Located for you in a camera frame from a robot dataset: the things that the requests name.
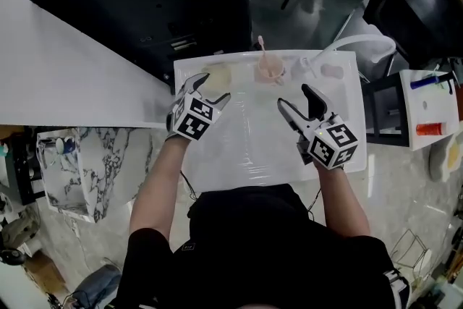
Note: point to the blue and white mug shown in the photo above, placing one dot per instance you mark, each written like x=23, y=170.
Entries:
x=68, y=145

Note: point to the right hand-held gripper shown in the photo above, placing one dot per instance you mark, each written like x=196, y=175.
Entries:
x=332, y=146

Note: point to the person's black shirt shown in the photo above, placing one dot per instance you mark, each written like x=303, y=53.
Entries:
x=260, y=249

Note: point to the marble pattern cabinet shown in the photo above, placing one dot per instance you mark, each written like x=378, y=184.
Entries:
x=108, y=170

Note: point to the person's right forearm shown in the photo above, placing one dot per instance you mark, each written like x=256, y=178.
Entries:
x=341, y=199

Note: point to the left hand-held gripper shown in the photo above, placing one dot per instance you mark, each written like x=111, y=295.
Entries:
x=191, y=119

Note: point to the white curved faucet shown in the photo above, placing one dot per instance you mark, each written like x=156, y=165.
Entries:
x=300, y=68

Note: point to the pink cup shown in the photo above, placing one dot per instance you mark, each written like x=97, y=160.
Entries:
x=271, y=72

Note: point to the egg shaped cushion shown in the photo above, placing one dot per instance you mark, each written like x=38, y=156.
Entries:
x=439, y=163

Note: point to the pink toothbrush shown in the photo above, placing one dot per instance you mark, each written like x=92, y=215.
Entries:
x=261, y=43

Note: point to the black mesh office chair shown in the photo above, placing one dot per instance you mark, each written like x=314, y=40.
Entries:
x=416, y=11

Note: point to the folded blue jeans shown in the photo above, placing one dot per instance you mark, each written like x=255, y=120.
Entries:
x=97, y=286

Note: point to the orange bottle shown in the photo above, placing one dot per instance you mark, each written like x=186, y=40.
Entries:
x=429, y=129

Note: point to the white sink basin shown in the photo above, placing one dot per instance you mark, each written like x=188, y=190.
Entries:
x=253, y=141

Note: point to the person's left forearm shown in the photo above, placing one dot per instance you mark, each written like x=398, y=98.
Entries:
x=155, y=188

